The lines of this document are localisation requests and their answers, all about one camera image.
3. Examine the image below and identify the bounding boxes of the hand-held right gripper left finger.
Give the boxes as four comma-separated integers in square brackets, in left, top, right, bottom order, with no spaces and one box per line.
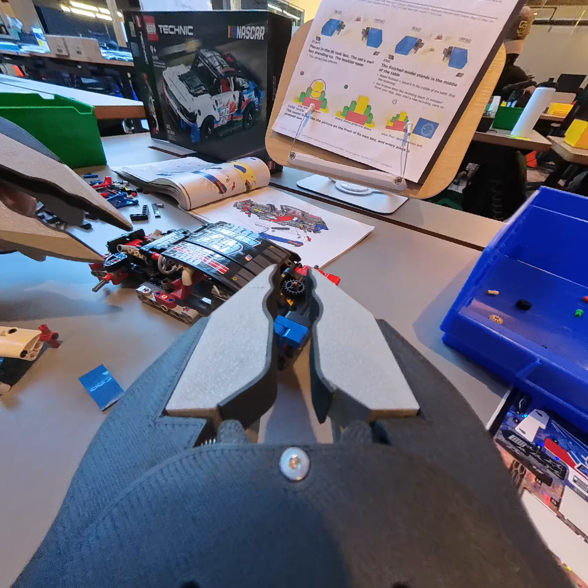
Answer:
[164,265,280,432]

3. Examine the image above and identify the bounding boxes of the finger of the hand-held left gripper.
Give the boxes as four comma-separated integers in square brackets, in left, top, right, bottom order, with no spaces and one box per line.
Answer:
[0,117,134,231]
[0,202,107,263]

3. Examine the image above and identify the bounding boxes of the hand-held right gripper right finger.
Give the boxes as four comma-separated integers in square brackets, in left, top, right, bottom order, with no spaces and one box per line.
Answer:
[305,269,421,425]

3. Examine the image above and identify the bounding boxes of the pile of toy bricks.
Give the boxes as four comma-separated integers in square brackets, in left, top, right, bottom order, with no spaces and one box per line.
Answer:
[37,172,164,230]

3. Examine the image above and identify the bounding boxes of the black brick toy race car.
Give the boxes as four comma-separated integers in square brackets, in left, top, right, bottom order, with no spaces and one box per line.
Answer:
[91,222,341,370]

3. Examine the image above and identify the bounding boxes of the grey desk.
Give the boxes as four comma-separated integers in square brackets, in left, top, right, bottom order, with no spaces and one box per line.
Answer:
[0,132,511,588]

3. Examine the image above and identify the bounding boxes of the green plastic bin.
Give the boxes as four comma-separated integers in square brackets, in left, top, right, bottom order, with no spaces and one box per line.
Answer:
[0,91,107,169]

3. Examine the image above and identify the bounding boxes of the wooden background table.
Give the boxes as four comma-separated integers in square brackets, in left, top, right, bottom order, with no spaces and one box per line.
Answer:
[0,73,147,121]

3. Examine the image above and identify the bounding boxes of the white and blue car panel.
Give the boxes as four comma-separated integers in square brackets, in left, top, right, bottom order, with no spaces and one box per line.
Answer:
[0,323,61,397]

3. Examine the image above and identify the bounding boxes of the small blue flat piece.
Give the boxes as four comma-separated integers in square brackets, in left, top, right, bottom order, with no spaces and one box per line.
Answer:
[77,364,125,411]

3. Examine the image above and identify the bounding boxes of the open building instruction booklet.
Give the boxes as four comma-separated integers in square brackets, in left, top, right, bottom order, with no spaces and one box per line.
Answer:
[112,156,375,270]

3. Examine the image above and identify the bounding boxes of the toy race car set box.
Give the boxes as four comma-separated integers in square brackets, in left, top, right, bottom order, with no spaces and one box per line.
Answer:
[123,9,295,174]

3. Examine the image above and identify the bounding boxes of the blue plastic bin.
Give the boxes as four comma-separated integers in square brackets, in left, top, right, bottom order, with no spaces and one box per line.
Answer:
[439,186,588,433]

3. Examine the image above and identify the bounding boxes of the colourful sticker sheet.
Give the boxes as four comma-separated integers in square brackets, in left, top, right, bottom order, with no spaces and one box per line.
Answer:
[488,390,588,577]

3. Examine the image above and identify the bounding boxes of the wooden book stand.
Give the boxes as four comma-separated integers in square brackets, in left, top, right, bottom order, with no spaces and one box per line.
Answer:
[265,18,507,215]

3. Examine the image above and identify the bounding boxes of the background work table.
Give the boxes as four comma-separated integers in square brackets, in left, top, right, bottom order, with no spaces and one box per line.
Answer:
[472,130,553,153]

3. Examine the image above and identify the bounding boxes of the printed instruction sheet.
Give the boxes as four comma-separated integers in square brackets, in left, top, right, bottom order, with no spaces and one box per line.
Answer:
[272,0,526,184]

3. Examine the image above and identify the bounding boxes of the small green background bin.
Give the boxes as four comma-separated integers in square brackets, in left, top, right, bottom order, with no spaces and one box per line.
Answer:
[493,106,525,131]

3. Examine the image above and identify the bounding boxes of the yellow plastic bin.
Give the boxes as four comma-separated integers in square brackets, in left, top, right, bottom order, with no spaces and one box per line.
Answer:
[563,118,588,150]

